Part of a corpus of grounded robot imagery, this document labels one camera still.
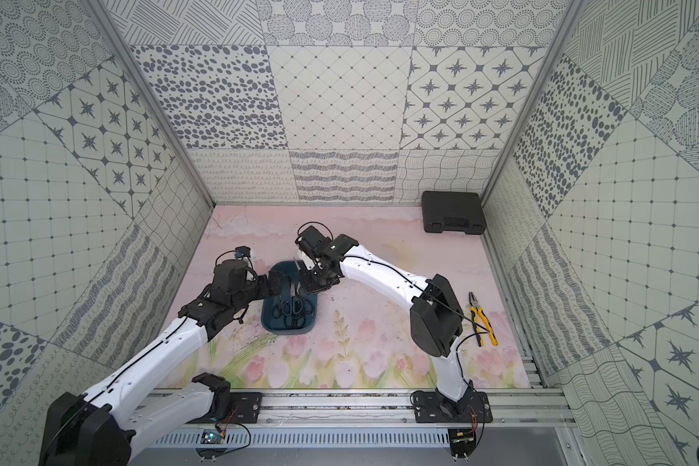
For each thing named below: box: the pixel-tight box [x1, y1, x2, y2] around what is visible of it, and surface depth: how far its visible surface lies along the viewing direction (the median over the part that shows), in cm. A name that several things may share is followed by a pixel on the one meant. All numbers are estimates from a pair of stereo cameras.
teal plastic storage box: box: [261, 260, 319, 335], surface depth 90 cm
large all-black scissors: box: [281, 296, 314, 330], surface depth 91 cm
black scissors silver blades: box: [271, 287, 302, 329], surface depth 91 cm
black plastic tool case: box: [421, 190, 487, 235], surface depth 118 cm
